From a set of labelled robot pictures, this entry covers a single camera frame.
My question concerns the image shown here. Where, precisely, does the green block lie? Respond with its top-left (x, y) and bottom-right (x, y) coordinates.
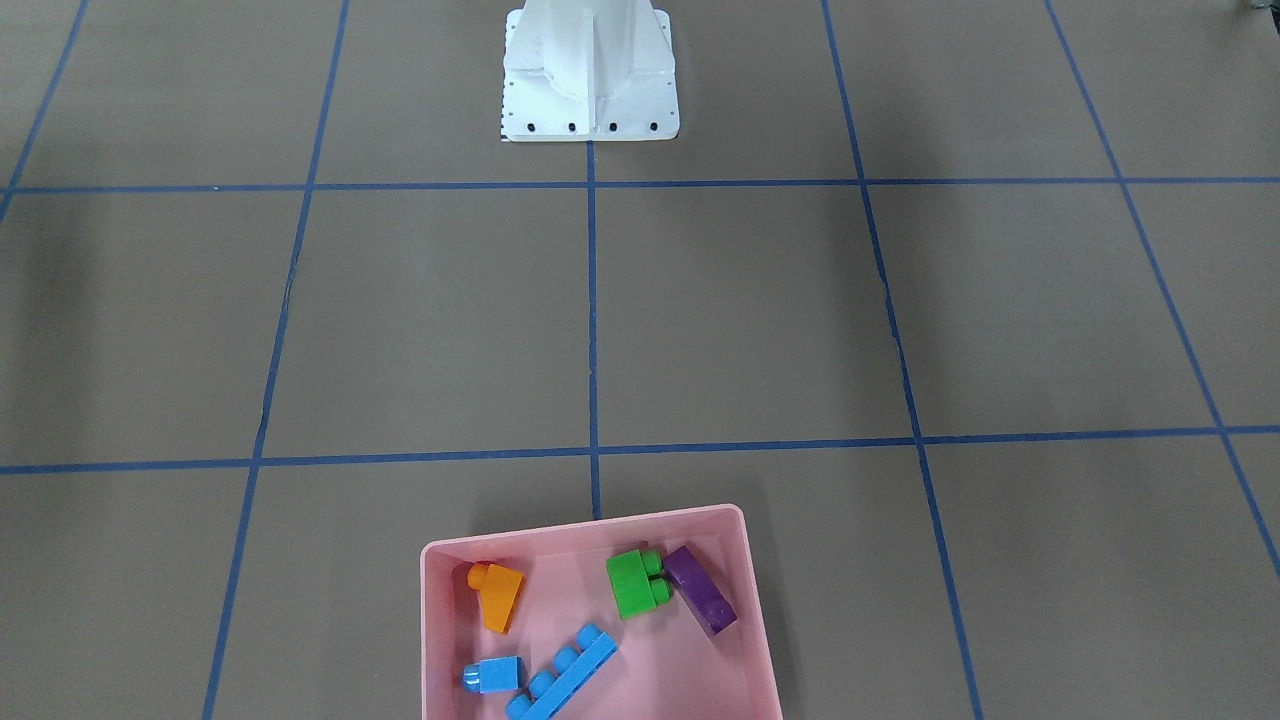
top-left (605, 550), bottom-right (672, 620)

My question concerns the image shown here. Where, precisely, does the purple block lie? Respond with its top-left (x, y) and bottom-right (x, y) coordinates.
top-left (663, 546), bottom-right (739, 637)

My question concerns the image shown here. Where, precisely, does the orange block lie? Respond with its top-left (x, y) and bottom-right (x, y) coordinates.
top-left (466, 562), bottom-right (526, 635)

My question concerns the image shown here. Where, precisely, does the long blue four-stud block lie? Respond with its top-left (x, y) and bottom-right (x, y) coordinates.
top-left (506, 623), bottom-right (620, 719)

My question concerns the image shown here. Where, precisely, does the small blue block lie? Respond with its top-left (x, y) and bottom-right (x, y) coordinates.
top-left (460, 655), bottom-right (527, 694)

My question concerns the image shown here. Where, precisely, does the pink plastic box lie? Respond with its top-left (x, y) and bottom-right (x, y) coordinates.
top-left (419, 503), bottom-right (785, 719)

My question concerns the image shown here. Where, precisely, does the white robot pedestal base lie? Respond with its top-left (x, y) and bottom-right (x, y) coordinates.
top-left (500, 1), bottom-right (681, 143)

